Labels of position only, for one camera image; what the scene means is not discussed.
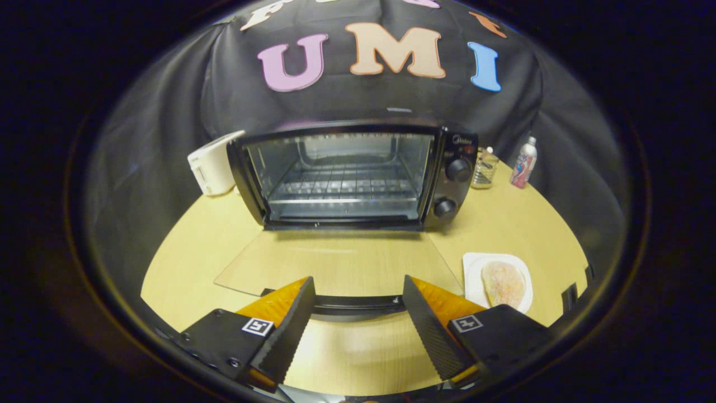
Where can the black toaster oven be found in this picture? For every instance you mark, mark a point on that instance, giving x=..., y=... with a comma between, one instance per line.
x=451, y=190

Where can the clear glass jar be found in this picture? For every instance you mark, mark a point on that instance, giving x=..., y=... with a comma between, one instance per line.
x=484, y=170

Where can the white plate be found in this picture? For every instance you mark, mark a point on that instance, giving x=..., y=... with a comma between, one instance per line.
x=472, y=280

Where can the black table edge clamp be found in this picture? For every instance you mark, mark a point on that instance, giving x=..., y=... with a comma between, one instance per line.
x=569, y=295

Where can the breaded fried cutlet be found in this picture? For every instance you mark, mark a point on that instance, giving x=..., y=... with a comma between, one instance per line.
x=503, y=282

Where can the white bread toaster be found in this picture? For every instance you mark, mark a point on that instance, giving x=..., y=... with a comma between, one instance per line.
x=215, y=165

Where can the black backdrop cloth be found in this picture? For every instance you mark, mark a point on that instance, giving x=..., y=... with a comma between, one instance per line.
x=168, y=112

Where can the silver spray bottle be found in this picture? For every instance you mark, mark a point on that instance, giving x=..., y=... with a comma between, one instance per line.
x=523, y=165

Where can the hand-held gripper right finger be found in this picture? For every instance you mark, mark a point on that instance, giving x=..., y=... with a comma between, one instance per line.
x=430, y=330

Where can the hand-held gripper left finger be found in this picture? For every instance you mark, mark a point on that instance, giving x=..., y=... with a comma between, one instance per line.
x=291, y=330

